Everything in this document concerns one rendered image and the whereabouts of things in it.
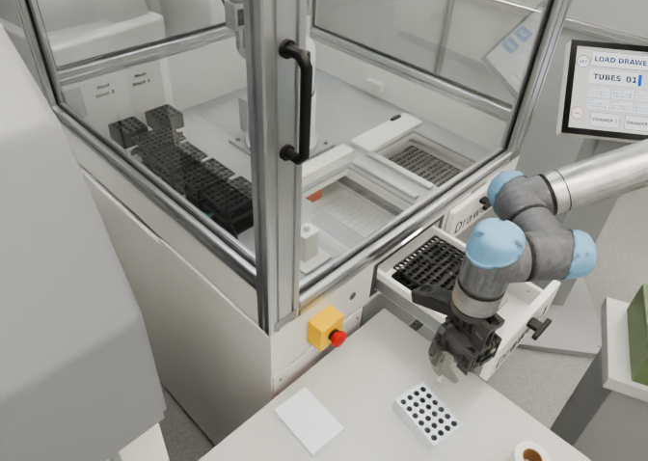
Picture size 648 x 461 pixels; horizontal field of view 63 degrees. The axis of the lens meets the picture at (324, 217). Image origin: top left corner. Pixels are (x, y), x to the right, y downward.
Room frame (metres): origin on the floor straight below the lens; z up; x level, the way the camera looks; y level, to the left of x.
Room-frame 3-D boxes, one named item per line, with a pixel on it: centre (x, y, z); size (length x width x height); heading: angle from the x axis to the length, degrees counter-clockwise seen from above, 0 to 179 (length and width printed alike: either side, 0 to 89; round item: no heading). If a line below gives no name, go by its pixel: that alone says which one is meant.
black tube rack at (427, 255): (0.92, -0.32, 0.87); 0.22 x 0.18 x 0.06; 48
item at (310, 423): (0.59, 0.01, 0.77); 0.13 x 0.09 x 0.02; 44
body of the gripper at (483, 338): (0.57, -0.26, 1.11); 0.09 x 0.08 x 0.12; 36
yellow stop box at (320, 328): (0.75, -0.02, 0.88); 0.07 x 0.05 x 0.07; 138
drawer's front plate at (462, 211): (1.23, -0.44, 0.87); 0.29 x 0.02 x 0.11; 138
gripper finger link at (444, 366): (0.57, -0.24, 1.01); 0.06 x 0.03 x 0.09; 36
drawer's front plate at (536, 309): (0.79, -0.47, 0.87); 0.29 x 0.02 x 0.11; 138
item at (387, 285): (0.93, -0.31, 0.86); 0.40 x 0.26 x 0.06; 48
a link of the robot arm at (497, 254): (0.58, -0.26, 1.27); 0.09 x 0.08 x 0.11; 100
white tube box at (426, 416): (0.61, -0.25, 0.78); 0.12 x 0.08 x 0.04; 36
